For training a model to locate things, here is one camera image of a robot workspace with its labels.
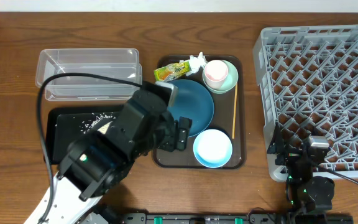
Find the green yellow snack wrapper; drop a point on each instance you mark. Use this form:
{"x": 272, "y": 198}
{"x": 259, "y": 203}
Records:
{"x": 172, "y": 71}

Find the crumpled white tissue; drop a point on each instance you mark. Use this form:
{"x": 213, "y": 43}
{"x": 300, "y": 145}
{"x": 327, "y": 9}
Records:
{"x": 196, "y": 63}

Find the pink cup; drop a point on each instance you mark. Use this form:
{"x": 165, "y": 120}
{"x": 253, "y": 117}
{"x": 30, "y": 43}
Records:
{"x": 215, "y": 73}

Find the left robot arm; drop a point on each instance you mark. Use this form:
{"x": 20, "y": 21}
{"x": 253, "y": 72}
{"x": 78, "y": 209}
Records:
{"x": 101, "y": 158}

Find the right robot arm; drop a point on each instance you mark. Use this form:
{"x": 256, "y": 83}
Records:
{"x": 310, "y": 196}

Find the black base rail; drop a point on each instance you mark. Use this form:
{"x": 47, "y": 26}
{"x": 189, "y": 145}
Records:
{"x": 141, "y": 218}

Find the black plastic tray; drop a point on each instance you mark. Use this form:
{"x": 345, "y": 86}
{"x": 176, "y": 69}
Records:
{"x": 63, "y": 127}

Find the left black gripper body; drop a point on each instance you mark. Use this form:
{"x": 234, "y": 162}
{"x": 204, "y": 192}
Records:
{"x": 163, "y": 139}

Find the light blue bowl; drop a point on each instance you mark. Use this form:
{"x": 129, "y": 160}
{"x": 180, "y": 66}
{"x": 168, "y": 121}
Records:
{"x": 212, "y": 148}

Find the grey dishwasher rack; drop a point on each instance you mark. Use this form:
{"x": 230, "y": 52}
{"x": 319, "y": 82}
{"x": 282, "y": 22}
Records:
{"x": 308, "y": 79}

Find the dark blue plate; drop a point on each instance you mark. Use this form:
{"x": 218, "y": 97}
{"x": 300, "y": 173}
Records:
{"x": 193, "y": 101}

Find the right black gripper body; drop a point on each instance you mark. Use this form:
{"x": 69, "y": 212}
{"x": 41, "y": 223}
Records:
{"x": 289, "y": 155}

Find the pile of rice grains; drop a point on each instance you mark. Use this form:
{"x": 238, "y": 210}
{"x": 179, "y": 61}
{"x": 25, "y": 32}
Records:
{"x": 88, "y": 123}

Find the light green saucer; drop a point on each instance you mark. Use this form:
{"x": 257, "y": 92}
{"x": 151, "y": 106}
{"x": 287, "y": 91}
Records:
{"x": 230, "y": 80}

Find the clear plastic bin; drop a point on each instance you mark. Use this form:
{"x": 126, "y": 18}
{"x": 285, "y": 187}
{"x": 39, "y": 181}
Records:
{"x": 118, "y": 63}

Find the wooden chopstick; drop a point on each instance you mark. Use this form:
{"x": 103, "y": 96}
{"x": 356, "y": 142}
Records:
{"x": 234, "y": 113}

